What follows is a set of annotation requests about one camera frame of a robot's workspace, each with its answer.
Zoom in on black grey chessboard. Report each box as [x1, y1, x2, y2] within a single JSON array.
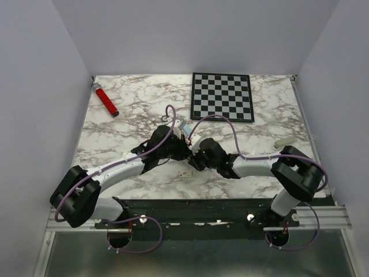
[[190, 73, 254, 123]]

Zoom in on light blue stapler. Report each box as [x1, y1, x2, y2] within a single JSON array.
[[179, 120, 192, 137]]

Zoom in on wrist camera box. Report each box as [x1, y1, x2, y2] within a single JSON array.
[[188, 133, 202, 154], [173, 126, 184, 140]]

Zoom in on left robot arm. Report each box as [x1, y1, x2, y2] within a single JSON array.
[[50, 124, 191, 228]]

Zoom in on aluminium rail frame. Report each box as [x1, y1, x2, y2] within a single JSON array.
[[46, 200, 352, 233]]

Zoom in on red glitter toy microphone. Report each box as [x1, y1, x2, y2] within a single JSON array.
[[92, 83, 119, 117]]

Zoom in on grey green stapler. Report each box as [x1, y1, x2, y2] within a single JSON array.
[[273, 136, 296, 149]]

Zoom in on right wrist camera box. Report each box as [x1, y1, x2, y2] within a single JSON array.
[[188, 133, 202, 154]]

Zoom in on white staple box sleeve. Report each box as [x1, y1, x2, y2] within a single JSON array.
[[179, 170, 192, 178]]

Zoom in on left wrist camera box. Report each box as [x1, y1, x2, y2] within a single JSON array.
[[173, 126, 184, 140]]

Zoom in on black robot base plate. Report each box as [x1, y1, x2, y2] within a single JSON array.
[[59, 197, 338, 242]]

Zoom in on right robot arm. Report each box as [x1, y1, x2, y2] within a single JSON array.
[[189, 138, 326, 226]]

